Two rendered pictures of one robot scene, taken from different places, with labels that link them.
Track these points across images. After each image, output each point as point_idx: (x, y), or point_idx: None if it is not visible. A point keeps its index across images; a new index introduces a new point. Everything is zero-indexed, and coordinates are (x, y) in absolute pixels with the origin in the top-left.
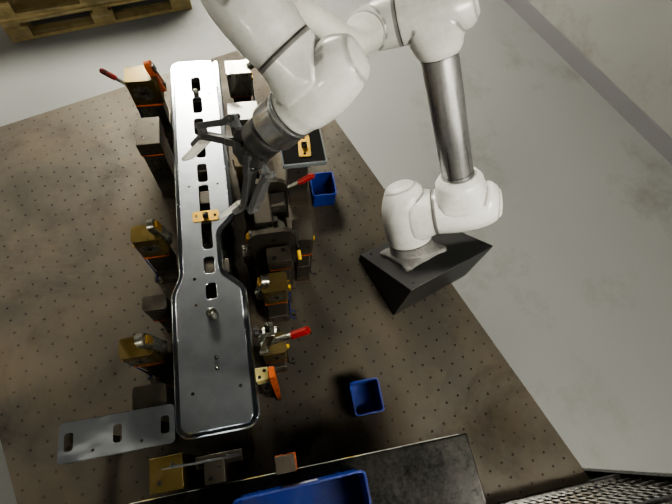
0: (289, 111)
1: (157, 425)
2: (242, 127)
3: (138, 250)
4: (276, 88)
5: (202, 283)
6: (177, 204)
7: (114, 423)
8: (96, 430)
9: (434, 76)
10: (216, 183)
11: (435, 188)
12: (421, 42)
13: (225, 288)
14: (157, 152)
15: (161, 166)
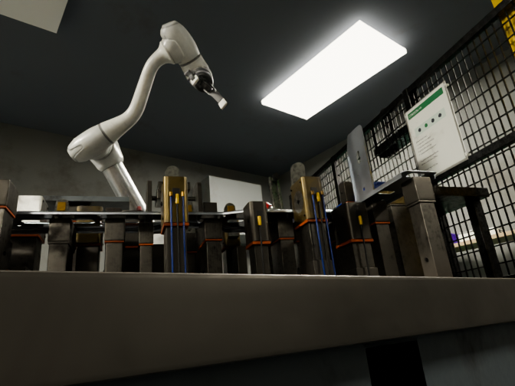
0: (209, 70)
1: (365, 204)
2: (201, 73)
3: (187, 200)
4: (204, 62)
5: (228, 217)
6: (123, 211)
7: (379, 191)
8: (392, 184)
9: (124, 169)
10: (100, 224)
11: (153, 243)
12: (116, 148)
13: (231, 224)
14: (14, 208)
15: (6, 245)
